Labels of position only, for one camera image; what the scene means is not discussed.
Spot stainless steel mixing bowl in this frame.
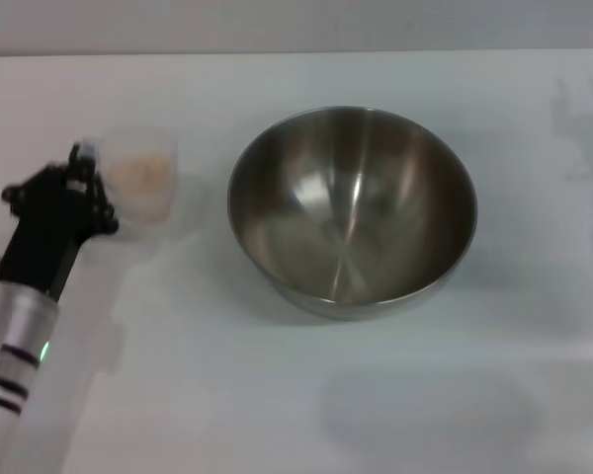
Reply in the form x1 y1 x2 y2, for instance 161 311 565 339
226 105 478 323

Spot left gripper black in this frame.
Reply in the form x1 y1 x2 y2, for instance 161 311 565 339
0 141 120 301

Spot white rice grains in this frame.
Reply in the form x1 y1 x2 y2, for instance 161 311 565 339
109 152 172 221

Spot clear plastic measuring cup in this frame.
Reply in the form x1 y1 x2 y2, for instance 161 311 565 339
78 125 180 228

